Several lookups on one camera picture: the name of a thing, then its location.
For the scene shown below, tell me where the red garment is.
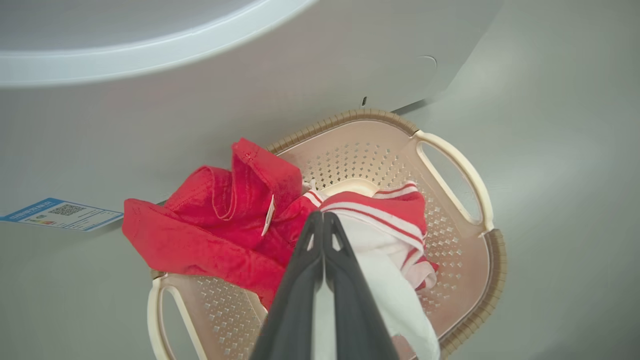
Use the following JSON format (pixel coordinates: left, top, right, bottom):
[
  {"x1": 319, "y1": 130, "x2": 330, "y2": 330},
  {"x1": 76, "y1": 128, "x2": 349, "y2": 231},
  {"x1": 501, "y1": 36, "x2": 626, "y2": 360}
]
[{"x1": 122, "y1": 138, "x2": 321, "y2": 311}]

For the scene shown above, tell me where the white front-load washing machine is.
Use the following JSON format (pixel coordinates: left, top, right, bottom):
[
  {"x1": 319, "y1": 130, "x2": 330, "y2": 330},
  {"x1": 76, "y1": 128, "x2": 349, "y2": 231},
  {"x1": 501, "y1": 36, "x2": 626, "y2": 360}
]
[{"x1": 0, "y1": 0, "x2": 503, "y2": 236}]

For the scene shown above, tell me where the blue energy label sticker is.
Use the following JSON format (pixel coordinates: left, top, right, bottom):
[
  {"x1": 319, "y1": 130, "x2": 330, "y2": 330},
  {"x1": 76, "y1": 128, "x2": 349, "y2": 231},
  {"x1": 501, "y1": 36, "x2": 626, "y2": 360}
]
[{"x1": 0, "y1": 198, "x2": 124, "y2": 232}]

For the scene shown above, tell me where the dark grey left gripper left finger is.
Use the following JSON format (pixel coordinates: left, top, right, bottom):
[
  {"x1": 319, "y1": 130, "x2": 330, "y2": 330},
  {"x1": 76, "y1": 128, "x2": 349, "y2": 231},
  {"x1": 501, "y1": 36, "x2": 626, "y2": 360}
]
[{"x1": 250, "y1": 211, "x2": 326, "y2": 360}]

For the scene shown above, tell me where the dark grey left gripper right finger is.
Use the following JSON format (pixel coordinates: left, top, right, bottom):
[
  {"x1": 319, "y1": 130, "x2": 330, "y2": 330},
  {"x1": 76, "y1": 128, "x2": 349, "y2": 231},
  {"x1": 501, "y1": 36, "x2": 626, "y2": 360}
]
[{"x1": 322, "y1": 212, "x2": 399, "y2": 360}]

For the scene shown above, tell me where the cream perforated laundry basket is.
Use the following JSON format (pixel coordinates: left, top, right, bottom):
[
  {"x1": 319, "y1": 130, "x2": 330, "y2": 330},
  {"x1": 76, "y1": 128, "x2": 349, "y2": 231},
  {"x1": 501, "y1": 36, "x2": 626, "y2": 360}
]
[{"x1": 147, "y1": 109, "x2": 507, "y2": 360}]

